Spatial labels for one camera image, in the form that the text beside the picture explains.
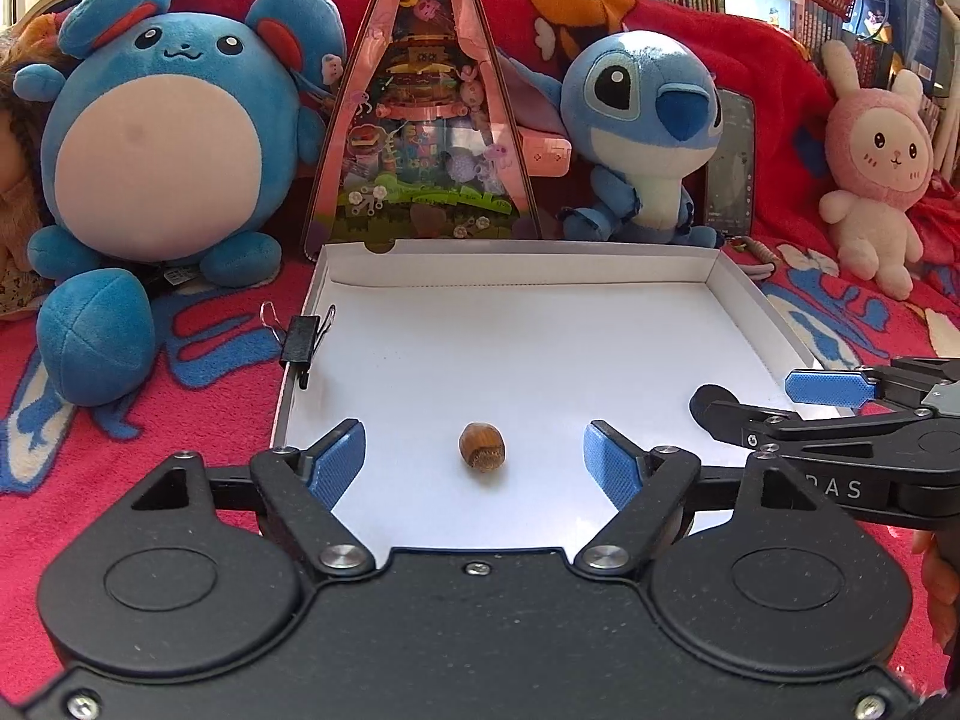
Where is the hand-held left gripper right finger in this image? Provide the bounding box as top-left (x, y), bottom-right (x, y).
top-left (573, 420), bottom-right (835, 578)

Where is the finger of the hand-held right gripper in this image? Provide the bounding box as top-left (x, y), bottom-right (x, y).
top-left (785, 356), bottom-right (960, 421)
top-left (688, 384), bottom-right (938, 460)

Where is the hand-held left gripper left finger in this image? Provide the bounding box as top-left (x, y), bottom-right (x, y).
top-left (129, 418), bottom-right (377, 580)

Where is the brown hazelnut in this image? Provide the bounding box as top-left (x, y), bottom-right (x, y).
top-left (459, 421), bottom-right (507, 470)

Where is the white cardboard box tray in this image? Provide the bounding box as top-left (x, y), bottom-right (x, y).
top-left (270, 240), bottom-right (841, 548)

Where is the person's right hand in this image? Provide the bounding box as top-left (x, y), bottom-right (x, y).
top-left (912, 531), bottom-right (960, 647)

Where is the black binder clip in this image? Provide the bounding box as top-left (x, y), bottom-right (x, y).
top-left (259, 301), bottom-right (338, 391)

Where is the red printed blanket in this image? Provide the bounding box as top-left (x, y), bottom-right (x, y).
top-left (0, 0), bottom-right (960, 691)

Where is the pink bunny plush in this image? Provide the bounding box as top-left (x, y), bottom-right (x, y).
top-left (817, 39), bottom-right (935, 299)

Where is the black smartphone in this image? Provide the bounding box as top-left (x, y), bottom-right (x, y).
top-left (701, 86), bottom-right (757, 237)

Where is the blue alien plush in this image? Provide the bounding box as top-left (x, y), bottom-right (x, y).
top-left (495, 30), bottom-right (725, 248)

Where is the round blue mouse plush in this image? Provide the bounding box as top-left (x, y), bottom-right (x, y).
top-left (13, 0), bottom-right (350, 406)

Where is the triangular diorama toy box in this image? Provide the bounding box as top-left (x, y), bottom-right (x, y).
top-left (300, 0), bottom-right (572, 263)

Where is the blue printed box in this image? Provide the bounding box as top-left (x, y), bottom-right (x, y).
top-left (840, 0), bottom-right (943, 83)

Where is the brown-haired doll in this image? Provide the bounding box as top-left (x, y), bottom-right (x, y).
top-left (0, 52), bottom-right (47, 320)

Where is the braided cord bracelet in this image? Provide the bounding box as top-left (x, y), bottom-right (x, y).
top-left (731, 236), bottom-right (782, 280)

